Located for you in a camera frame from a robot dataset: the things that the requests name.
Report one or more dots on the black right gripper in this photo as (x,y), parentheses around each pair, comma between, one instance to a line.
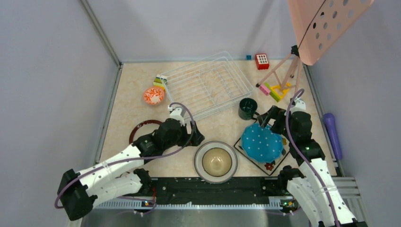
(275,113)

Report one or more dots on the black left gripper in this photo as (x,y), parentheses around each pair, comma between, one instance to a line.
(187,136)

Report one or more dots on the dark green mug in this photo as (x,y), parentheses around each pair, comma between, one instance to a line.
(248,109)

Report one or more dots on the white printed plate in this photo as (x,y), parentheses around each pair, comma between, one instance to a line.
(198,162)

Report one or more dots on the brown speckled bowl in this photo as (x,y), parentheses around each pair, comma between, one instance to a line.
(217,162)

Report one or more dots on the orange patterned bowl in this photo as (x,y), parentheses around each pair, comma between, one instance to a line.
(154,95)

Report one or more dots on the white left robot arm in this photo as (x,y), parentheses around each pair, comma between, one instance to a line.
(79,192)

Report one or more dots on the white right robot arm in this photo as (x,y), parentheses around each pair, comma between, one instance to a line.
(311,183)

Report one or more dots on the blue polka dot plate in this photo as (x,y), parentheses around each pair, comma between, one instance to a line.
(261,144)

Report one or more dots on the pink toy brick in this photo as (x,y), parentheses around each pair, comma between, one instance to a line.
(265,89)

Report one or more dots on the yellow triangle toy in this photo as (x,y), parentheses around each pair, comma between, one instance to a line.
(282,92)

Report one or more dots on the square floral plate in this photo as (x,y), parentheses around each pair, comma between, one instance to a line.
(267,168)

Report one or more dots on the red rimmed round plate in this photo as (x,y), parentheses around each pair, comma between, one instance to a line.
(137,127)

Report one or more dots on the red toy block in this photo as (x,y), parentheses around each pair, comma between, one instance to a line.
(262,62)

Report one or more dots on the striped toy block stack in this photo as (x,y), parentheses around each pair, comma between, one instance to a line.
(160,81)

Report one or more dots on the pink perforated music stand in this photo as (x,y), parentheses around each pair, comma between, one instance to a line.
(317,25)

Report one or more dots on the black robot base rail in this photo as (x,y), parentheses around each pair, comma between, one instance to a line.
(236,191)

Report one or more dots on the purple handle tool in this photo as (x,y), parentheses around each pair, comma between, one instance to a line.
(329,122)

